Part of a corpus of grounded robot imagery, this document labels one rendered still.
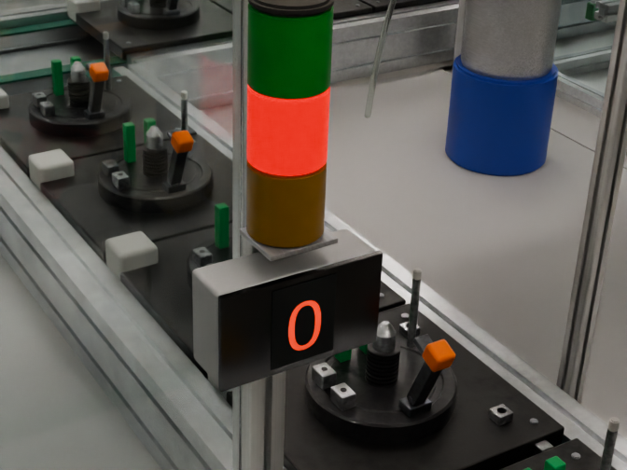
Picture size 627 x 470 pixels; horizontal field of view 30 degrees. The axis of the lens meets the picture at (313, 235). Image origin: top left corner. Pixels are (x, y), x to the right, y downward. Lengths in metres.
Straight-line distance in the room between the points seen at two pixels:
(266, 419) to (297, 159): 0.24
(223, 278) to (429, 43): 1.48
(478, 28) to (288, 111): 1.05
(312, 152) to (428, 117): 1.26
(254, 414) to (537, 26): 0.99
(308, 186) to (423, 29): 1.46
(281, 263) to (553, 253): 0.87
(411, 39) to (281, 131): 1.47
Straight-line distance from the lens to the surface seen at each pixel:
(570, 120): 2.01
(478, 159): 1.77
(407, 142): 1.87
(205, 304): 0.74
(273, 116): 0.69
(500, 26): 1.70
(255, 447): 0.86
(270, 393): 0.85
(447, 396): 1.07
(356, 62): 2.10
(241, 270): 0.75
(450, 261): 1.54
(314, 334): 0.77
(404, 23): 2.13
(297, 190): 0.71
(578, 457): 1.06
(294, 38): 0.67
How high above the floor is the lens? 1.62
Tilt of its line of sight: 29 degrees down
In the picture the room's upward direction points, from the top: 2 degrees clockwise
